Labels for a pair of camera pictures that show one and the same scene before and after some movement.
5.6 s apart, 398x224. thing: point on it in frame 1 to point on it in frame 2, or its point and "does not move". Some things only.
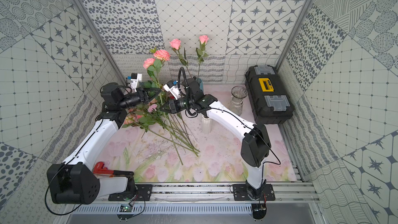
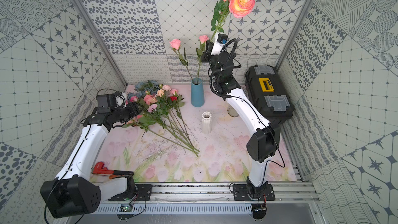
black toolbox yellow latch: [270, 101] does not move
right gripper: [172, 105] to [207, 54]
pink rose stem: [203, 39] does not move
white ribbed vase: [207, 125] does not move
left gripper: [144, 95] to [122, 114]
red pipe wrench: [101, 168] does not move
